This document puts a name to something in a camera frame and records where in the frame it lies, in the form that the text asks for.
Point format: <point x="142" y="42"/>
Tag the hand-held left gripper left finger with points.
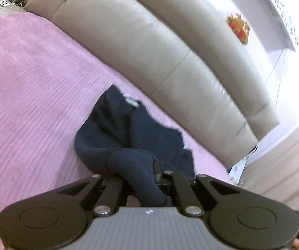
<point x="113" y="188"/>

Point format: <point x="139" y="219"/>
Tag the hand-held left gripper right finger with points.
<point x="180" y="191"/>

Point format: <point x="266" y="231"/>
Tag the navy striped hooded jacket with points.
<point x="118" y="125"/>

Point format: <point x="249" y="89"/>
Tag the white paper bag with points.
<point x="236" y="172"/>

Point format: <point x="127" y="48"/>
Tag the pink quilted bedspread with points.
<point x="35" y="96"/>

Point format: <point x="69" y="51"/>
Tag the beige leather headboard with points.
<point x="139" y="31"/>

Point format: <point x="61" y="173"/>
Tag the orange plush toy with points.
<point x="239" y="27"/>

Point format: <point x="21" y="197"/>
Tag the grey nightstand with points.
<point x="1" y="10"/>

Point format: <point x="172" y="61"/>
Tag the speckled wall panel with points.
<point x="279" y="7"/>

